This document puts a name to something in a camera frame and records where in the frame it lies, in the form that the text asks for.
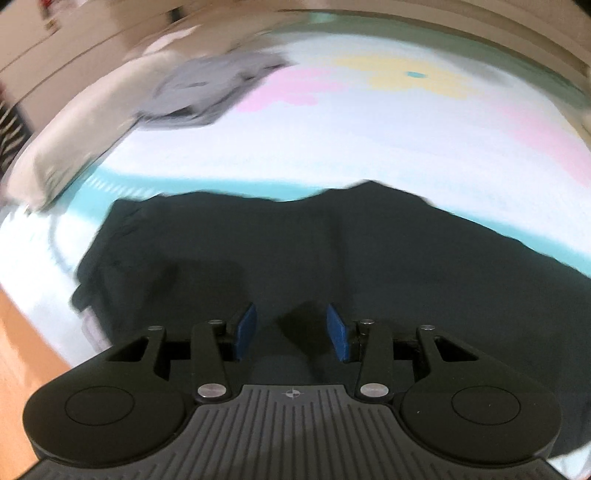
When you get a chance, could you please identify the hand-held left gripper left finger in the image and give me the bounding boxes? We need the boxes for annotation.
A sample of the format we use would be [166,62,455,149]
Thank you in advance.
[106,302,257,404]

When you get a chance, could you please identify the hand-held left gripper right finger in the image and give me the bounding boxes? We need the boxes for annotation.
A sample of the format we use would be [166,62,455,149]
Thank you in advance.
[326,303,482,404]

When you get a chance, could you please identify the black pants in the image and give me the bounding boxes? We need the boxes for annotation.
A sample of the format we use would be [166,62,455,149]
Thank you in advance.
[69,179,591,462]

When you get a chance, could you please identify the grey folded pants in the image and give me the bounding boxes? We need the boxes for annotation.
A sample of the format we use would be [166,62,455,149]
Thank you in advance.
[134,50,289,127]

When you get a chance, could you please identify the floral bed sheet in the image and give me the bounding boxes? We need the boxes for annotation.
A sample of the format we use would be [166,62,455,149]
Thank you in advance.
[0,10,591,472]

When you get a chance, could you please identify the large beige pillow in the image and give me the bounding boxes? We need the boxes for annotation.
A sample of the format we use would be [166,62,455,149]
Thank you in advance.
[4,88,141,214]

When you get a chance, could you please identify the cream wooden headboard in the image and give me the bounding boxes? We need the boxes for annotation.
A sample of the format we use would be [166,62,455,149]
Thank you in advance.
[259,0,591,93]

